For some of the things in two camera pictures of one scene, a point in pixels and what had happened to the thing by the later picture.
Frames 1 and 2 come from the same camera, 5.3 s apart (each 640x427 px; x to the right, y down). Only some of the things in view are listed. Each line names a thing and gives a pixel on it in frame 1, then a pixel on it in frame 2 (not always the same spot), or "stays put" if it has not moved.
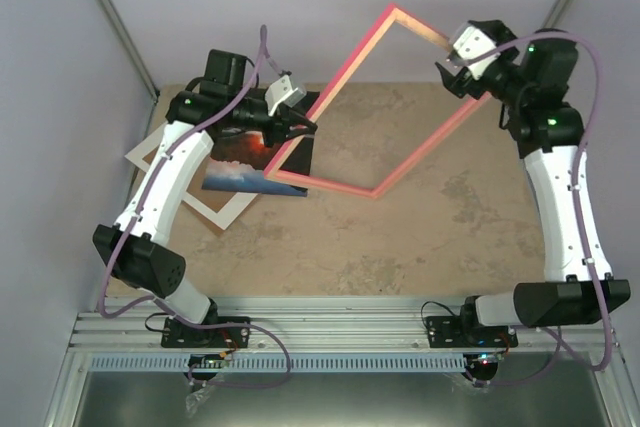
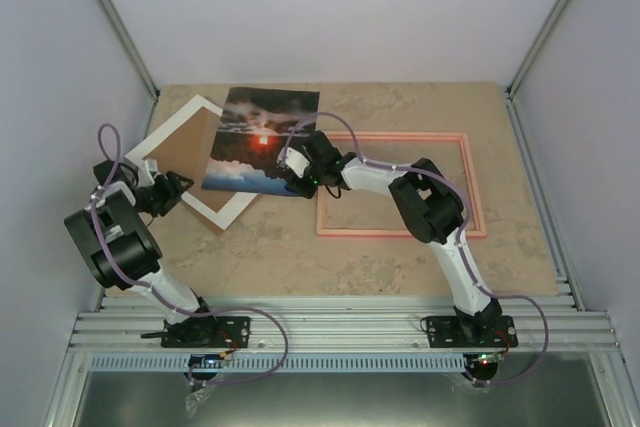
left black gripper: [282, 120] -> [171, 195]
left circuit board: [206, 360] stays put
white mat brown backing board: [220, 207] stays put
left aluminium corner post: [120, 30] stays put
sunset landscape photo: [239, 158] stays put
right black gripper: [453, 85] -> [301, 189]
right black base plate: [456, 332] stays put
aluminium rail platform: [319, 326] stays put
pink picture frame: [350, 70] -> [479, 230]
